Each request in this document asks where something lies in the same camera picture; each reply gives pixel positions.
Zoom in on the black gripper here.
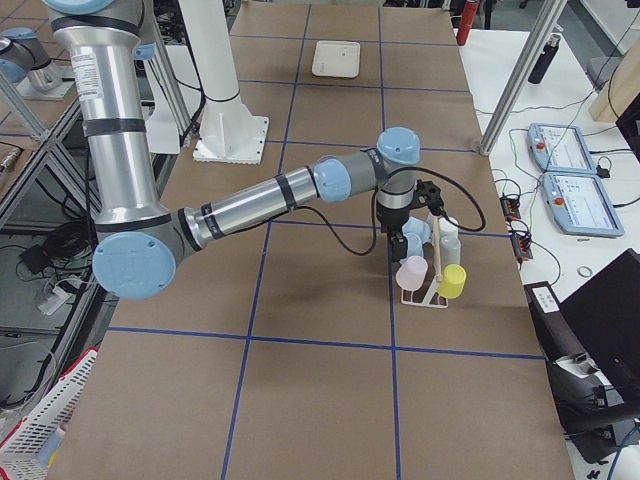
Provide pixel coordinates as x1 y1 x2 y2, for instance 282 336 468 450
382 224 408 263

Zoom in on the yellow cup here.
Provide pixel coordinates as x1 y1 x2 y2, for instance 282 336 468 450
437 264 467 300

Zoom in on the upper teach pendant tablet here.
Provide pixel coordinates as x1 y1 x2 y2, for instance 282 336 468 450
527 123 596 173

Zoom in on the blue cup tray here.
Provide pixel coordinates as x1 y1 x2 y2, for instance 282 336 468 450
404 232 424 258

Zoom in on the teach pendant tablet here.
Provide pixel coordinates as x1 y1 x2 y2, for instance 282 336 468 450
527 123 596 173
542 171 625 238

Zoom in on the white ikea cup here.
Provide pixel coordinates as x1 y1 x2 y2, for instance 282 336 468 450
439 216 459 238

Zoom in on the lower teach pendant tablet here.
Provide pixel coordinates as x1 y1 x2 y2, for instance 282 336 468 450
542 171 625 238

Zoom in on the black water bottle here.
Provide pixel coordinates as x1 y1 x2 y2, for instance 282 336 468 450
527 33 561 85

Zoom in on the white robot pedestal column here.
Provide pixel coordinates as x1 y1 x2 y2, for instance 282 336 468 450
179 0 269 164

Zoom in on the grey ikea cup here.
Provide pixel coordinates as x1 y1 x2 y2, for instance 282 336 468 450
439 236 461 267

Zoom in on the white plastic basket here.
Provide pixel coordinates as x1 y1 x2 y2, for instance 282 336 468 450
1 347 98 479

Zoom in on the blue cup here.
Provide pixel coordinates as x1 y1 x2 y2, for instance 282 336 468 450
402 216 432 244

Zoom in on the cream serving tray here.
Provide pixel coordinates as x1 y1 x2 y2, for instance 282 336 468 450
311 40 361 79

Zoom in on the pink cup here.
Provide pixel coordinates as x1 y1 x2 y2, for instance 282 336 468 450
395 256 428 291

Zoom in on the red cylinder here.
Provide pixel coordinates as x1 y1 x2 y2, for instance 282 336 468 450
456 0 479 46

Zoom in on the aluminium frame post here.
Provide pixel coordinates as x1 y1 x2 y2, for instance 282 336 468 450
479 0 567 156

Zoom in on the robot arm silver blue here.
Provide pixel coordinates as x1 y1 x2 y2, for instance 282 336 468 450
47 1 420 300
1 27 74 101

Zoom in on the white wire cup rack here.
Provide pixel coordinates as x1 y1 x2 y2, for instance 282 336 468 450
400 214 449 309

